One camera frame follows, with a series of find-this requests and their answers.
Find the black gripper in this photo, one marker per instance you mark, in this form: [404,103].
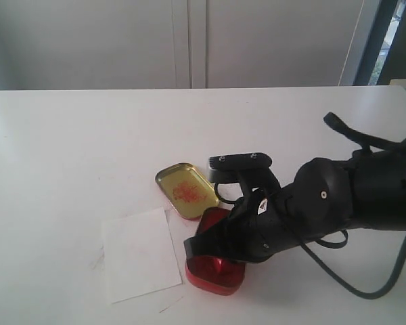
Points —
[250,236]

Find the red stamp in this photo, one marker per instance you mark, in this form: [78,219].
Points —
[221,266]

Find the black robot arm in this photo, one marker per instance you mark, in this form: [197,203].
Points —
[327,196]

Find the red ink pad tin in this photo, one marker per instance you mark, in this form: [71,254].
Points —
[200,272]

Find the gold tin lid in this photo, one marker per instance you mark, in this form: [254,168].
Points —
[187,189]

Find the white paper sheet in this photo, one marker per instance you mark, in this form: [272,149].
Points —
[139,256]

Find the white cabinet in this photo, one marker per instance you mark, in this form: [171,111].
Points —
[181,44]

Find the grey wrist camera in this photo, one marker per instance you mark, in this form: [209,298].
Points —
[249,169]

